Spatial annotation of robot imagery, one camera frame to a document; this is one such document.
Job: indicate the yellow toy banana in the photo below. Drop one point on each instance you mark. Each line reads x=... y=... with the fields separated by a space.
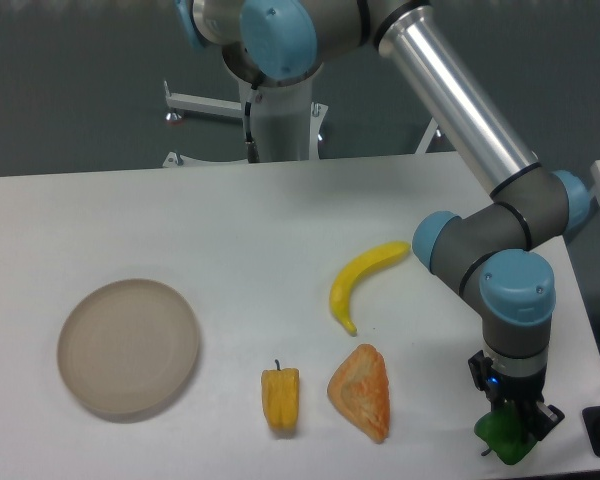
x=357 y=270

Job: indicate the orange toy bread slice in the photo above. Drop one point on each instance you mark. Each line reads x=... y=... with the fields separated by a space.
x=359 y=391

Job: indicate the green toy pepper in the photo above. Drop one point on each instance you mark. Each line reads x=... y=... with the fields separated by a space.
x=504 y=433

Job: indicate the beige round plate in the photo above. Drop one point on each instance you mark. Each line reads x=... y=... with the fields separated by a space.
x=128 y=350

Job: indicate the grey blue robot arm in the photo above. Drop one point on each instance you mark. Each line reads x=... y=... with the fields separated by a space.
x=487 y=259

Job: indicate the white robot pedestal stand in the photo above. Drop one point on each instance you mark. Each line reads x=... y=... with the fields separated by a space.
x=279 y=124

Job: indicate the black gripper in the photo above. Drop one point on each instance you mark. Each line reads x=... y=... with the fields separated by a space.
x=526 y=390

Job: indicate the yellow toy pepper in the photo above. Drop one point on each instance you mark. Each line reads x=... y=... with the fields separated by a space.
x=280 y=395

